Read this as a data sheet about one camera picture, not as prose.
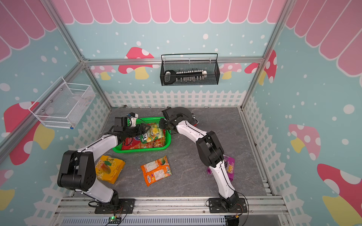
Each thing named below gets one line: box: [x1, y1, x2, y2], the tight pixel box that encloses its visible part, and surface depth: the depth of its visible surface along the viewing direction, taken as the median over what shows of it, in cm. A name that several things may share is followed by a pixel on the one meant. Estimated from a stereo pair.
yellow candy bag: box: [95, 154, 126, 185], surface depth 85 cm
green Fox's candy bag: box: [139, 122, 165, 144], surface depth 96 cm
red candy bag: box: [121, 135, 166, 151], surface depth 93 cm
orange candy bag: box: [140, 155, 173, 187], surface depth 87 cm
